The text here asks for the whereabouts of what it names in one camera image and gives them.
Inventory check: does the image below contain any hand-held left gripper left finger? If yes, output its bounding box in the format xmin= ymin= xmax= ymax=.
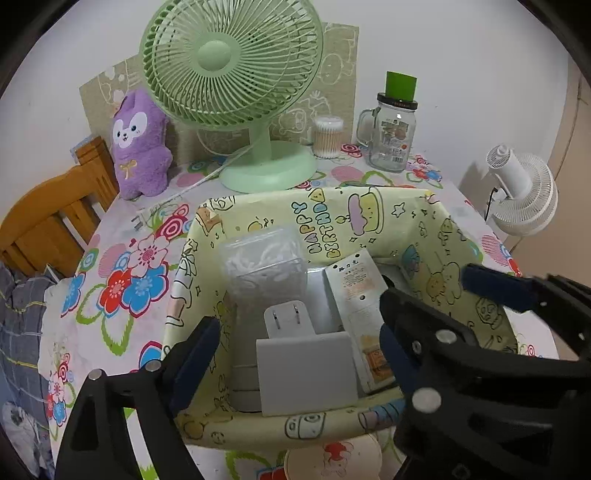
xmin=54 ymin=318 xmax=221 ymax=480

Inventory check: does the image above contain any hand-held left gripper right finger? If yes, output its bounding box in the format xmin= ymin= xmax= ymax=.
xmin=379 ymin=287 xmax=591 ymax=480

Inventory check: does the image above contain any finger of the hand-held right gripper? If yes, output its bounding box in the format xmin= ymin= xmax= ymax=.
xmin=462 ymin=264 xmax=591 ymax=363

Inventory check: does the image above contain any white packet with orange print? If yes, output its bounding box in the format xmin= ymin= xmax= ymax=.
xmin=323 ymin=250 xmax=398 ymax=393

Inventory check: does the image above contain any white plug charger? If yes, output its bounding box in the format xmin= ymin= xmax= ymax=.
xmin=256 ymin=300 xmax=360 ymax=416

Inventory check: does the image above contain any yellow printed fabric storage box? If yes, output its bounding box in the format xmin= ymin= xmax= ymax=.
xmin=161 ymin=187 xmax=520 ymax=448

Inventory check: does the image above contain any clear plastic bag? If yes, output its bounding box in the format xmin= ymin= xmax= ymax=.
xmin=218 ymin=226 xmax=308 ymax=315

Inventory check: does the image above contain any white floor fan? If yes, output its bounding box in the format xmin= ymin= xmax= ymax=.
xmin=485 ymin=144 xmax=558 ymax=236

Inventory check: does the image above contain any floral tablecloth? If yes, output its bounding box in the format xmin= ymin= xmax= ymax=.
xmin=37 ymin=143 xmax=559 ymax=480

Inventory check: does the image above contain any round cream printed disc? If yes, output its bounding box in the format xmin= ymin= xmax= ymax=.
xmin=284 ymin=434 xmax=384 ymax=480

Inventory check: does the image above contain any beige door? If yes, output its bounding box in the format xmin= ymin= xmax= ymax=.
xmin=545 ymin=60 xmax=591 ymax=278

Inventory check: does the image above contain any grey plaid bedding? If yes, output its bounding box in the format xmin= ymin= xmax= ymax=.
xmin=0 ymin=263 xmax=61 ymax=416

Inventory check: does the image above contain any glass jar mug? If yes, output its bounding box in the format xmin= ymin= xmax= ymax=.
xmin=356 ymin=93 xmax=419 ymax=174

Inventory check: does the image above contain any white patterned cloth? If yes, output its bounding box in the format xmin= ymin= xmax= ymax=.
xmin=0 ymin=401 xmax=56 ymax=480

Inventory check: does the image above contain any wooden headboard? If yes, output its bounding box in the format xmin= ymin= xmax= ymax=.
xmin=0 ymin=136 xmax=120 ymax=278

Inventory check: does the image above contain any purple plush toy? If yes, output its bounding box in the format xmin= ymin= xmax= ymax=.
xmin=110 ymin=90 xmax=172 ymax=200

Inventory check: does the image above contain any green plastic cup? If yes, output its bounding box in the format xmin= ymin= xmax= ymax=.
xmin=385 ymin=71 xmax=417 ymax=101

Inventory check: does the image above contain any cotton swab container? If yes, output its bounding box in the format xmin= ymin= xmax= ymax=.
xmin=313 ymin=115 xmax=345 ymax=159

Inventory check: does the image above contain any green desk fan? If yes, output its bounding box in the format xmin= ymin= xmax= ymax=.
xmin=140 ymin=0 xmax=324 ymax=193

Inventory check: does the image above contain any white fan cable with plug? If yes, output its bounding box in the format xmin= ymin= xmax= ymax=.
xmin=131 ymin=148 xmax=252 ymax=232

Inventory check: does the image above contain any beige printed wall poster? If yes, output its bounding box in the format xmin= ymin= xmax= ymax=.
xmin=79 ymin=22 xmax=360 ymax=167

